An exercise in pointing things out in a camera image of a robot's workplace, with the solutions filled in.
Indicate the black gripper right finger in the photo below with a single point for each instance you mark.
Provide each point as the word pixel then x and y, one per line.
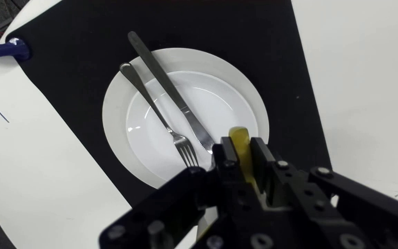
pixel 300 194

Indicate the silver fork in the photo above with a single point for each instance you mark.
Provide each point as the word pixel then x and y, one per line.
pixel 139 85

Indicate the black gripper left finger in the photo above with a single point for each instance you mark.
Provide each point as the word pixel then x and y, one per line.
pixel 180 194

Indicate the yellow and white mug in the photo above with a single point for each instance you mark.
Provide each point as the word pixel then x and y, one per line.
pixel 241 147

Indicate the white round plate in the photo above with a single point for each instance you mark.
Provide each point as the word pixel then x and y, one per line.
pixel 217 102

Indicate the silver knife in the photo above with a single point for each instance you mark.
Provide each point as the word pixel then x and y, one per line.
pixel 162 78

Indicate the black placemat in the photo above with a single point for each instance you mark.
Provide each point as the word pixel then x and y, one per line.
pixel 70 70

